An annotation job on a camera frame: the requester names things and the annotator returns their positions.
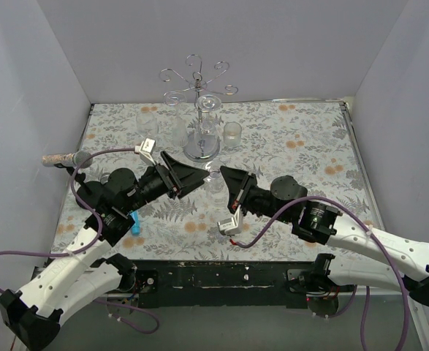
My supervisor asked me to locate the clear wine glass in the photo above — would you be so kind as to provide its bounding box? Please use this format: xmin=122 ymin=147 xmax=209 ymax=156
xmin=205 ymin=160 xmax=229 ymax=207
xmin=135 ymin=110 xmax=159 ymax=139
xmin=195 ymin=94 xmax=221 ymax=143

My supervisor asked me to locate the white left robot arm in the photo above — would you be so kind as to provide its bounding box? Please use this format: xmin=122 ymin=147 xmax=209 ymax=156
xmin=0 ymin=151 xmax=209 ymax=350

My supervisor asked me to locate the clear wine glass back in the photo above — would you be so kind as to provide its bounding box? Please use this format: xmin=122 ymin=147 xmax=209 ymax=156
xmin=135 ymin=110 xmax=159 ymax=139

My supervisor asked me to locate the black base frame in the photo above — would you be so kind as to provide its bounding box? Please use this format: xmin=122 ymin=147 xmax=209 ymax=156
xmin=45 ymin=255 xmax=356 ymax=310

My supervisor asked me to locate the blue microphone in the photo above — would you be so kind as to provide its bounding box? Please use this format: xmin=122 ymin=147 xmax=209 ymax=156
xmin=130 ymin=211 xmax=141 ymax=236

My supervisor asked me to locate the glitter silver microphone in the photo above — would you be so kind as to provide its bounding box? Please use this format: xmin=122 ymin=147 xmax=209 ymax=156
xmin=42 ymin=151 xmax=93 ymax=168

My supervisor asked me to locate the ribbed short glass near rack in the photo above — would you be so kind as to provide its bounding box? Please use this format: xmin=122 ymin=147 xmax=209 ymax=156
xmin=223 ymin=122 xmax=242 ymax=148

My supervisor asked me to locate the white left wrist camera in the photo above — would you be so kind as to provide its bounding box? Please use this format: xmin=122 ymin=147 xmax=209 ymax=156
xmin=134 ymin=137 xmax=156 ymax=166

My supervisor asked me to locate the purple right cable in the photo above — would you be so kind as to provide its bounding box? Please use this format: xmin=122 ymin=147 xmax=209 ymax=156
xmin=228 ymin=197 xmax=411 ymax=351

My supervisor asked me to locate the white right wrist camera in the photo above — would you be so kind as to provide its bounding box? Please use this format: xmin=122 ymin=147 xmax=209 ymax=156
xmin=217 ymin=206 xmax=243 ymax=236

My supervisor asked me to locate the chrome wine glass rack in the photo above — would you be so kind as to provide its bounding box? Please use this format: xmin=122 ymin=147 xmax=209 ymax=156
xmin=158 ymin=54 xmax=238 ymax=162

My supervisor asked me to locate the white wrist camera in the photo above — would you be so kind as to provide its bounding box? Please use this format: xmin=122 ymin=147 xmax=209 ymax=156
xmin=217 ymin=206 xmax=243 ymax=236
xmin=134 ymin=137 xmax=156 ymax=166

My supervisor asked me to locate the ribbed stemmed wine glass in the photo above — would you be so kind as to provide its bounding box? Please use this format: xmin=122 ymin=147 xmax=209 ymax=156
xmin=165 ymin=91 xmax=188 ymax=148

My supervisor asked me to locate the floral table cloth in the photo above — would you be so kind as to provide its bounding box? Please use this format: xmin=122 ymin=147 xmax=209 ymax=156
xmin=49 ymin=102 xmax=387 ymax=263

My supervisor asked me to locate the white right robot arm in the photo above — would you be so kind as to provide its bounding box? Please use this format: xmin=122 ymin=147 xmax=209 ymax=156
xmin=218 ymin=166 xmax=429 ymax=307

